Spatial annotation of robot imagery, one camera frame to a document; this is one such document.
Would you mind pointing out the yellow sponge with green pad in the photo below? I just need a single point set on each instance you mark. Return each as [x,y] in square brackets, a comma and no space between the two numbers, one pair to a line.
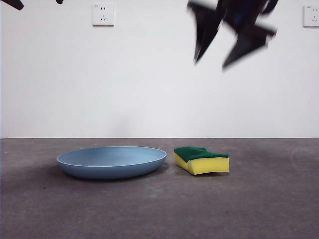
[209,166]

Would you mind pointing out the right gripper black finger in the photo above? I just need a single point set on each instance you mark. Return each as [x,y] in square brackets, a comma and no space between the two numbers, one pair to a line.
[205,30]
[249,42]

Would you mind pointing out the blue round plate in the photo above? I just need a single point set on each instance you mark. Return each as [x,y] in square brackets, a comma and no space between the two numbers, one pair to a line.
[112,161]

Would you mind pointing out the white wall socket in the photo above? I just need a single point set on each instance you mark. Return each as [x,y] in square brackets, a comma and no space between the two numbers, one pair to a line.
[103,15]
[311,16]

